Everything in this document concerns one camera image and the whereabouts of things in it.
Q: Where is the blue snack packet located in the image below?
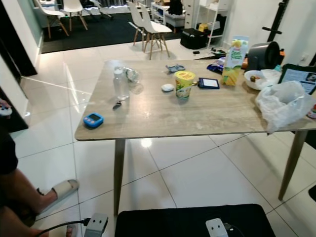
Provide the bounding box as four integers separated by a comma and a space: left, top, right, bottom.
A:
206, 57, 227, 74

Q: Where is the dark blue card device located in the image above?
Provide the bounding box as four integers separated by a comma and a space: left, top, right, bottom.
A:
197, 78, 220, 90

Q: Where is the light wooden dining table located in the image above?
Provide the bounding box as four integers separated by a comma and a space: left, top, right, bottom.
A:
75, 59, 316, 216

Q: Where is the blue digital timer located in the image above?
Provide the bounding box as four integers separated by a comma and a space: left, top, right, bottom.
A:
83, 113, 104, 129

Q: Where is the green pouch with white label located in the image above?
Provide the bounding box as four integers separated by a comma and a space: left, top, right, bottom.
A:
279, 64, 316, 95

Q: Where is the white shelf rack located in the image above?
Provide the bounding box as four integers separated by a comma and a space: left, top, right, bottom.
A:
195, 0, 228, 47

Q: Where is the black room rug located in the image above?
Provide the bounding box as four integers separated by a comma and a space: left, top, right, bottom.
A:
40, 14, 183, 54

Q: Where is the yellow green juice carton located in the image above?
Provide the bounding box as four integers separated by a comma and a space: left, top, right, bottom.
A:
222, 36, 250, 86

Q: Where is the small grey gadget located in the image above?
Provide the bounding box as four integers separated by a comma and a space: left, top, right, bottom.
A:
166, 64, 186, 73

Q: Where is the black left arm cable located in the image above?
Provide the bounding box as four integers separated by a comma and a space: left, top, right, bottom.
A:
36, 218, 90, 237

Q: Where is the black storage case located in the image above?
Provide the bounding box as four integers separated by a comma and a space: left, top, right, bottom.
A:
180, 29, 208, 50

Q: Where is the crumpled clear plastic wrap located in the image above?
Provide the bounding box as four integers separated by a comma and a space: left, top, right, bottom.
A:
125, 67, 140, 83

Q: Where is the black metal stand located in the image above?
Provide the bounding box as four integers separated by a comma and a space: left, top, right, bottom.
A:
262, 0, 289, 42

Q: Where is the white bowl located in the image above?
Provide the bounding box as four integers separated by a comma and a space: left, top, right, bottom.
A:
244, 69, 282, 91

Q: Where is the white plastic bag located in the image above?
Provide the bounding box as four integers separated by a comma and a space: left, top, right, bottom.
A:
256, 81, 316, 134

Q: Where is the white chair with wooden legs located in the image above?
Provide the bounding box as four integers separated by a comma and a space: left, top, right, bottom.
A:
36, 0, 66, 39
62, 0, 88, 31
139, 4, 172, 61
126, 1, 144, 47

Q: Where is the beige slipper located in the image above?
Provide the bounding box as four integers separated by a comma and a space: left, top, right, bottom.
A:
39, 179, 79, 213

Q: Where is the clear plastic water bottle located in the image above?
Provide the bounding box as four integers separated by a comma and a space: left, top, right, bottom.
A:
114, 68, 130, 101

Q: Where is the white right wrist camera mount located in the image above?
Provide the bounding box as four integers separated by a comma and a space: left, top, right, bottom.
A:
206, 218, 229, 237

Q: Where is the yellow instant noodle cup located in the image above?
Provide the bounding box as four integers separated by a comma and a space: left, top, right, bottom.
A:
174, 71, 197, 99

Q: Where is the person in black shorts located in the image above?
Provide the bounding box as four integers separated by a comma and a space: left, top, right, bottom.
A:
0, 131, 60, 237

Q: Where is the black backpack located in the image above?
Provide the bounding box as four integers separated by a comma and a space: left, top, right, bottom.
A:
167, 0, 183, 15

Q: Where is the large black floor mat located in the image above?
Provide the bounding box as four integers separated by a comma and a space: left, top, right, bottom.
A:
115, 204, 277, 237

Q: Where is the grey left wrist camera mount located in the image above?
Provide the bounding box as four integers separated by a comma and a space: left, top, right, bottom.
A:
85, 213, 109, 237

